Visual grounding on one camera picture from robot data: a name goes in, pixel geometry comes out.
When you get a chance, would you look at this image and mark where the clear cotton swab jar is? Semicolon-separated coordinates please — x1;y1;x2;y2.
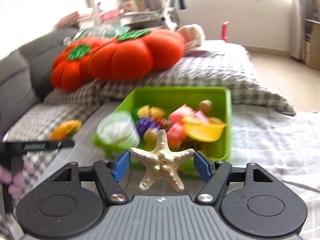
96;111;140;149

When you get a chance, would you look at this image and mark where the wooden shelf unit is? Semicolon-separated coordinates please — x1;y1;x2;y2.
301;0;319;70

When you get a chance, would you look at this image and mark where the purple grape toy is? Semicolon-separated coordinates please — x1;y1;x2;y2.
135;116;160;137

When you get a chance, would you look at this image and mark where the light grey plaid sheet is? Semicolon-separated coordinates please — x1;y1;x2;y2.
72;102;320;240

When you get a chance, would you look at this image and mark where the red object behind bed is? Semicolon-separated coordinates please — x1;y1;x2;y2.
221;21;229;42

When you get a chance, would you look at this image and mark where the white bookshelf with books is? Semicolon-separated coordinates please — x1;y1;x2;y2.
55;0;181;33

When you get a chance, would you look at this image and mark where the yellow toy strainer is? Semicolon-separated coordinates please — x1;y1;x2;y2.
182;116;227;142

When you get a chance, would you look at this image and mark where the yellow green corn toy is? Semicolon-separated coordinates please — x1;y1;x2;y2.
131;105;166;121

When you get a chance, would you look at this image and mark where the beige starfish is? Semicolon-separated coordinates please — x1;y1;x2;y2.
129;129;195;192

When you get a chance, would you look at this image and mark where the orange toy pumpkin half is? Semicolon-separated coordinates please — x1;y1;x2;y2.
48;120;82;140

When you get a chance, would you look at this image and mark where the brown round figure toy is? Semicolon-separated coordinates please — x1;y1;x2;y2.
143;127;159;144

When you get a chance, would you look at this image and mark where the brown octopus toy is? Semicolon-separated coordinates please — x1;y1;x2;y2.
198;100;212;115

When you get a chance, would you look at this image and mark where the large orange pumpkin pillow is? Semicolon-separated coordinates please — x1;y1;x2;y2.
88;28;185;81

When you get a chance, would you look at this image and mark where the green plastic bin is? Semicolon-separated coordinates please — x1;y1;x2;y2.
92;86;233;177

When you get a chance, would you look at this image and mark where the small orange pumpkin pillow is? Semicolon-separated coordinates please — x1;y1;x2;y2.
50;36;118;92

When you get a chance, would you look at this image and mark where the grey checkered quilt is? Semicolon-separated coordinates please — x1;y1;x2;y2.
0;41;297;230

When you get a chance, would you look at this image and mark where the pink pig toy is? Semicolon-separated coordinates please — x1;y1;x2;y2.
167;104;209;148

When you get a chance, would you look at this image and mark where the pink white plush toy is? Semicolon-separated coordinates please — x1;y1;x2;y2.
177;24;206;56

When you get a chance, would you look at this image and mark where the grey sofa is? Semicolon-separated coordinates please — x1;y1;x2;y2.
1;27;79;134

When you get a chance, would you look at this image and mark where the left hand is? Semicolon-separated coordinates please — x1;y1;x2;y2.
0;162;28;199

